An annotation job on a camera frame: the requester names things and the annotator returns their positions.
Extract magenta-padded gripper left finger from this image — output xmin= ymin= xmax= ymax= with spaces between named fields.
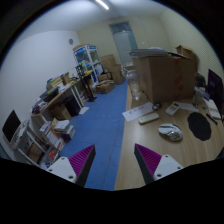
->
xmin=45 ymin=143 xmax=97 ymax=188

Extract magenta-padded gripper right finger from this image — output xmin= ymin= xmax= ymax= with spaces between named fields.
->
xmin=133 ymin=143 xmax=184 ymax=185

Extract white and silver computer mouse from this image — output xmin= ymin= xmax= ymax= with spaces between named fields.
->
xmin=157 ymin=123 xmax=184 ymax=142

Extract black scalloped mouse pad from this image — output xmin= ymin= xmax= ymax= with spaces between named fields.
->
xmin=186 ymin=111 xmax=212 ymax=142

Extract cluttered white shelf unit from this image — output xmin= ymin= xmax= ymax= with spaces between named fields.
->
xmin=13 ymin=113 xmax=76 ymax=167

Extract white paper sheet with writing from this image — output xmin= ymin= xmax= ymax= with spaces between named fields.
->
xmin=121 ymin=101 xmax=155 ymax=122

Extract plain white paper sheet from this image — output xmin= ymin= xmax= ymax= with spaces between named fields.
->
xmin=179 ymin=101 xmax=200 ymax=113

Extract black marker pen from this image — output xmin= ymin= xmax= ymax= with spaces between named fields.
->
xmin=205 ymin=113 xmax=219 ymax=126

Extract black monitor on shelf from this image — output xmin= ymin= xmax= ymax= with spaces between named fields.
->
xmin=1 ymin=109 xmax=22 ymax=144

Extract white book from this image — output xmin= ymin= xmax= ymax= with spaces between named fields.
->
xmin=203 ymin=98 xmax=222 ymax=120

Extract wooden desk with clutter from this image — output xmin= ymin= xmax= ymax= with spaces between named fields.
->
xmin=31 ymin=71 xmax=98 ymax=118

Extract blue book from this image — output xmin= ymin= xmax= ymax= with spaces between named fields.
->
xmin=194 ymin=85 xmax=211 ymax=101

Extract clear plastic jar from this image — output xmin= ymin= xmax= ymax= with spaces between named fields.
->
xmin=125 ymin=69 xmax=145 ymax=100

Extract large brown cardboard box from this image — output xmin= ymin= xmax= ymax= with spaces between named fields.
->
xmin=129 ymin=49 xmax=197 ymax=105

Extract black computer monitor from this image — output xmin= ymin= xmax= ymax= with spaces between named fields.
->
xmin=206 ymin=68 xmax=224 ymax=116

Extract blue and white claw machine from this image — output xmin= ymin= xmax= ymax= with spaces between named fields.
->
xmin=73 ymin=44 xmax=103 ymax=84

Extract stacked cardboard boxes on floor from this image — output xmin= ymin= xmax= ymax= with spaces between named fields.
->
xmin=95 ymin=53 xmax=126 ymax=95

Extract small brown cardboard box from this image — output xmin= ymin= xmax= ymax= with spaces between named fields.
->
xmin=175 ymin=44 xmax=200 ymax=72

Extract grey door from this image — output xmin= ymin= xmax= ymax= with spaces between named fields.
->
xmin=109 ymin=21 xmax=138 ymax=66

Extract ceiling tube light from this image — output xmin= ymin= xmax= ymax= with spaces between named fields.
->
xmin=94 ymin=0 xmax=110 ymax=11

